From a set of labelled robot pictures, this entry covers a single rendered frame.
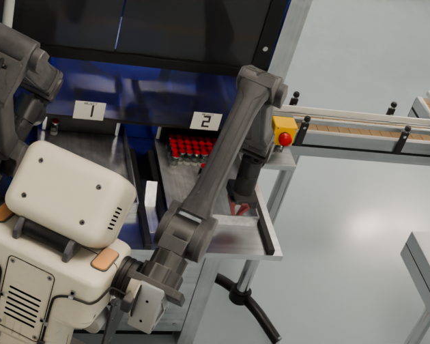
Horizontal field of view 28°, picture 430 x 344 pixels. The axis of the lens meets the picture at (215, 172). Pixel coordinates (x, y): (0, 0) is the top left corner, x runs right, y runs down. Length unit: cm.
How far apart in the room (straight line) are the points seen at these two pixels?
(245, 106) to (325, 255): 208
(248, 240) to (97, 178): 82
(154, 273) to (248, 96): 41
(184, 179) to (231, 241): 26
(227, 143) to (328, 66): 345
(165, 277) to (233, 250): 65
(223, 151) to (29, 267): 45
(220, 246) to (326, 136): 66
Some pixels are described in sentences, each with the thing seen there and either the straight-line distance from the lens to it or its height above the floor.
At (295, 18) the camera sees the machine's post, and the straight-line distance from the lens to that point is 236.
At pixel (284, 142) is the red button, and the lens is 256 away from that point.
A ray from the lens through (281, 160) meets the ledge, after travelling 268.
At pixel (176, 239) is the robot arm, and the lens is 171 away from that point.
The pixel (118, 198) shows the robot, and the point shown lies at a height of 136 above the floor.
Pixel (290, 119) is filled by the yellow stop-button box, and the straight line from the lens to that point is 260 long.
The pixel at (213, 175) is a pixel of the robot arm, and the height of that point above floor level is 135.
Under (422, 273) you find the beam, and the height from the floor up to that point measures 50.
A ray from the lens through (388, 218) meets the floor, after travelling 416.
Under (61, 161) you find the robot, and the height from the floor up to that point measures 138.
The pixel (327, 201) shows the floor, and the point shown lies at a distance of 409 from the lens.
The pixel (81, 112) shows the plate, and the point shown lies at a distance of 242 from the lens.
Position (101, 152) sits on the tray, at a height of 88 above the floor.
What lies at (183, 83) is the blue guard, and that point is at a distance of 240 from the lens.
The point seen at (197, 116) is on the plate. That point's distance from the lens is 247.
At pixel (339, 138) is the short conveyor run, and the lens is 280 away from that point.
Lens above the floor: 240
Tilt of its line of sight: 37 degrees down
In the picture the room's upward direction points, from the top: 17 degrees clockwise
